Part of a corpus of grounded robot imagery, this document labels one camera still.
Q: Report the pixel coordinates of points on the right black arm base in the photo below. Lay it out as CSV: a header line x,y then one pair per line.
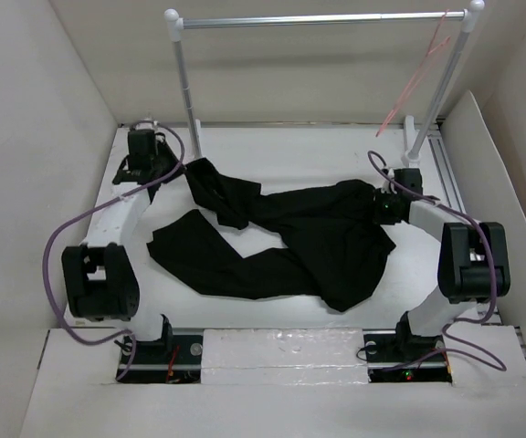
x,y
388,362

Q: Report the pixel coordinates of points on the pink wire hanger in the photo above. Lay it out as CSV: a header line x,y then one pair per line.
x,y
434,48

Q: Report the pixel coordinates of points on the aluminium rail right side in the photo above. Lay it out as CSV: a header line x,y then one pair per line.
x,y
445,173

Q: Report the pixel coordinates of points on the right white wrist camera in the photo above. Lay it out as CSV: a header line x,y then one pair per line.
x,y
389,178

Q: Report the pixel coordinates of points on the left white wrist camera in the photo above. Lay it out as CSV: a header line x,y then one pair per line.
x,y
146,124

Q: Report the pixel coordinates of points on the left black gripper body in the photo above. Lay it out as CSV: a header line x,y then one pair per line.
x,y
165,161

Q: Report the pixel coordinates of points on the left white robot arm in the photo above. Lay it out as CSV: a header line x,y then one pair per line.
x,y
99,277

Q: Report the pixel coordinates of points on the white foam block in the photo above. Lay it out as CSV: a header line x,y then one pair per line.
x,y
286,357

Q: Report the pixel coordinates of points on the white and silver clothes rack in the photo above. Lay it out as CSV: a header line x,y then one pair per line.
x,y
314,68

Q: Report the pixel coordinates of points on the orange zip tie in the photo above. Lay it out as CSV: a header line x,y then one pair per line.
x,y
170,371

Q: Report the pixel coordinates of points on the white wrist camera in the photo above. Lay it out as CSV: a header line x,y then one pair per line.
x,y
146,124
389,178

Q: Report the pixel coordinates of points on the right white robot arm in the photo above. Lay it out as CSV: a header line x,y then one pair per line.
x,y
473,264

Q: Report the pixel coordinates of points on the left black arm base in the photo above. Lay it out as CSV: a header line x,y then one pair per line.
x,y
177,361

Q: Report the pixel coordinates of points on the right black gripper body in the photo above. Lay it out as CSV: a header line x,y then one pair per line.
x,y
384,208

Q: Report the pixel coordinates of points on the black trousers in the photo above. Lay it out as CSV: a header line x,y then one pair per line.
x,y
332,247

